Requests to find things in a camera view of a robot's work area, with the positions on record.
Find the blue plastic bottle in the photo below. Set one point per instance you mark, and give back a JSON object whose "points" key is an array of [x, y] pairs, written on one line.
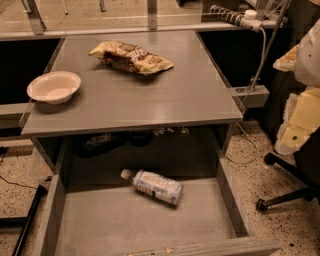
{"points": [[154, 185]]}

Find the yellow brown chip bag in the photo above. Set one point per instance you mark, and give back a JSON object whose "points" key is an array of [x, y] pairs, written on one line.
{"points": [[130, 58]]}

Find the open grey top drawer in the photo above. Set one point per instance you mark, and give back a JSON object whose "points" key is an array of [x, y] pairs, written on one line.
{"points": [[91, 211]]}

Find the grey cabinet counter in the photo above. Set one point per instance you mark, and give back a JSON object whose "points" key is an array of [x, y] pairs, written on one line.
{"points": [[192, 93]]}

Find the white power strip with cable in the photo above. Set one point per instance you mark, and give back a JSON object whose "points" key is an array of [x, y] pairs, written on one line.
{"points": [[246, 20]]}

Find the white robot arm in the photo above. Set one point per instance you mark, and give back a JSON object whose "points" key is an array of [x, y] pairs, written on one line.
{"points": [[307, 64]]}

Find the white paper bowl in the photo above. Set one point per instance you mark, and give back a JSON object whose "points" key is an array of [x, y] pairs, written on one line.
{"points": [[54, 87]]}

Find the black office chair base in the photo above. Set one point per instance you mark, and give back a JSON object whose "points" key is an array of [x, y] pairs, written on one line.
{"points": [[305, 175]]}

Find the black metal frame on floor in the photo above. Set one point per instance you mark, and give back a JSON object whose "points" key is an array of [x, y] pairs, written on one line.
{"points": [[24, 223]]}

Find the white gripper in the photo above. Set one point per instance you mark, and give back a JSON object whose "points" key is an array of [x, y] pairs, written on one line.
{"points": [[309, 61]]}

